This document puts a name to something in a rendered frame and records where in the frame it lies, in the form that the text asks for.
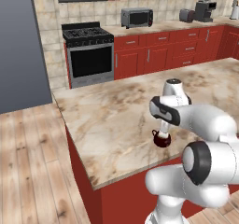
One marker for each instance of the red island counter base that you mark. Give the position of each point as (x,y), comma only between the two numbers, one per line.
(124,199)

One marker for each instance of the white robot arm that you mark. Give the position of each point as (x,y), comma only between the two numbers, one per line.
(205,118)

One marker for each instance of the black and silver stove oven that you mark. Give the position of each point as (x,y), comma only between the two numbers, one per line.
(90,59)

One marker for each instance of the grey countertop toaster oven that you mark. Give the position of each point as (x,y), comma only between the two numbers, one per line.
(137,17)

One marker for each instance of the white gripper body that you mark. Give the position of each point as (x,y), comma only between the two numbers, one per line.
(164,128)

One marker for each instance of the red lower cupboards run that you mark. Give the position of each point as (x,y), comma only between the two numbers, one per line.
(161,53)

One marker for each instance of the grey toaster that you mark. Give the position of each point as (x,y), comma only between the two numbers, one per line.
(186,15)

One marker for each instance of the grey coffee machine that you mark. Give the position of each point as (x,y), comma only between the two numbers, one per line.
(205,11)

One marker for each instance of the dark red cup of hot chocolate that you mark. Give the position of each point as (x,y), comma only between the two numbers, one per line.
(161,140)

